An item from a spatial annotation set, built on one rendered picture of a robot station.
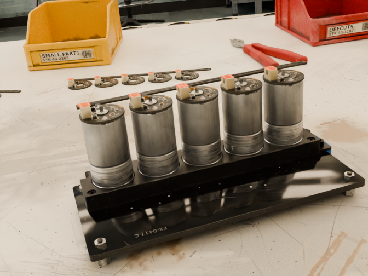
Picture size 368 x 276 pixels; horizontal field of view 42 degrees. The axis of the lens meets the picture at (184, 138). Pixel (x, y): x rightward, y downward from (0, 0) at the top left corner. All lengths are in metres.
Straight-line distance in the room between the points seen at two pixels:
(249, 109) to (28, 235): 0.15
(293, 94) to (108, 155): 0.11
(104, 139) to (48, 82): 0.29
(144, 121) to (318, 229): 0.11
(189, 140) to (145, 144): 0.03
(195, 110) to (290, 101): 0.06
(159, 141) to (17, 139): 0.17
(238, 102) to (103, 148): 0.08
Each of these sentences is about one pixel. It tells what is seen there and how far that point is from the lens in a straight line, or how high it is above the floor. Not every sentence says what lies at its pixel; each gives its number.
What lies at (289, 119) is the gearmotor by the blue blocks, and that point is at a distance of 0.30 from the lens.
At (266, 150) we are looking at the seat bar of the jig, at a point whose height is 0.77.
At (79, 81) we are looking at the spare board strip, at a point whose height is 0.75.
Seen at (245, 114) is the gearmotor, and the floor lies 0.80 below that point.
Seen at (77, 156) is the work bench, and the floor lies 0.75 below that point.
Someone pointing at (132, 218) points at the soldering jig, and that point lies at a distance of 0.27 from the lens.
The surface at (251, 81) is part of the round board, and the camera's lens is 0.29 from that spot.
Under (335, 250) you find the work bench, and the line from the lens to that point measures 0.26.
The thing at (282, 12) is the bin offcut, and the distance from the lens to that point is 0.66.
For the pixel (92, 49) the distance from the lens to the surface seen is 0.57.
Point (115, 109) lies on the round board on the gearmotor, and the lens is 0.27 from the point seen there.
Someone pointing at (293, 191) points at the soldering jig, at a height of 0.76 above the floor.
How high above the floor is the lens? 0.91
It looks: 26 degrees down
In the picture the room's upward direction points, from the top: 5 degrees counter-clockwise
